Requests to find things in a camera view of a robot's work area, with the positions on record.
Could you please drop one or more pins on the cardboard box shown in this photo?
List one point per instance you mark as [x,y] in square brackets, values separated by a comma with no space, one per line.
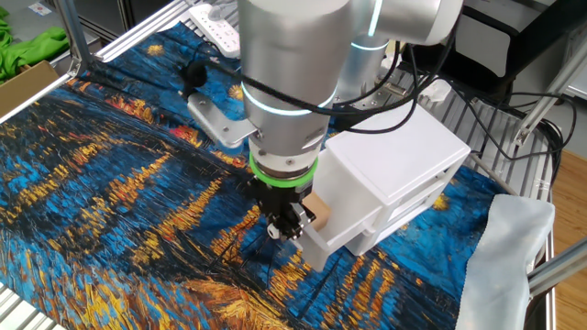
[18,89]

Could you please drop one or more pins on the black power adapter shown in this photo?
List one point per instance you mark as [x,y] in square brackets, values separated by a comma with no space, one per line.
[351,123]

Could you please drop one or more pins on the aluminium frame strut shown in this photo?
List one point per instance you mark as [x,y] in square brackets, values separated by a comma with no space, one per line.
[75,41]
[559,270]
[546,96]

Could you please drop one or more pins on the wooden cube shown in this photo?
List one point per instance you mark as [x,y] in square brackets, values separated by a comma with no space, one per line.
[320,213]

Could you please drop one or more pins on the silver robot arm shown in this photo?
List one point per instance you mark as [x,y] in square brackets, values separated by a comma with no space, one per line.
[289,69]

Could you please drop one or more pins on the green cloth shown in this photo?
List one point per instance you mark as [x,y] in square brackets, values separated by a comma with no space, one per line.
[27,50]

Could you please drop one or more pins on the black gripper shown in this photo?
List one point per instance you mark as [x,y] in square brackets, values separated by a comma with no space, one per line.
[280,201]

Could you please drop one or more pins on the crumpled white tissue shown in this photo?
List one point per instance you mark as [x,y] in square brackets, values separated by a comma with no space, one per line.
[438,91]

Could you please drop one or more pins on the white plastic box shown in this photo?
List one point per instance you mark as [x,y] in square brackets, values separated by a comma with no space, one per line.
[348,215]

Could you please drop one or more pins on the black office chair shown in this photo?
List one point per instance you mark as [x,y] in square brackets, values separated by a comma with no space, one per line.
[527,32]

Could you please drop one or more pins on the white plastic drawer cabinet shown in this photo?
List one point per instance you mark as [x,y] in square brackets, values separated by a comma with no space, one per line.
[403,156]

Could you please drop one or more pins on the white power strip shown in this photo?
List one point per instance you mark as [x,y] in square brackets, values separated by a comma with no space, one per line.
[215,29]

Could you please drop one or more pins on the light grey cloth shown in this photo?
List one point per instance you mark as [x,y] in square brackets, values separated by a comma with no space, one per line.
[504,266]

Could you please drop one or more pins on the white closed drawer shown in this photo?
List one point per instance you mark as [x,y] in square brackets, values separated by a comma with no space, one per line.
[394,220]

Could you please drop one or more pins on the starry night painted tablecloth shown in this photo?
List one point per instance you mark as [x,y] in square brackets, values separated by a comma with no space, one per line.
[114,206]

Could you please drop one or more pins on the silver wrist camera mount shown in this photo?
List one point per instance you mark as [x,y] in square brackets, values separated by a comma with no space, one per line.
[220,121]

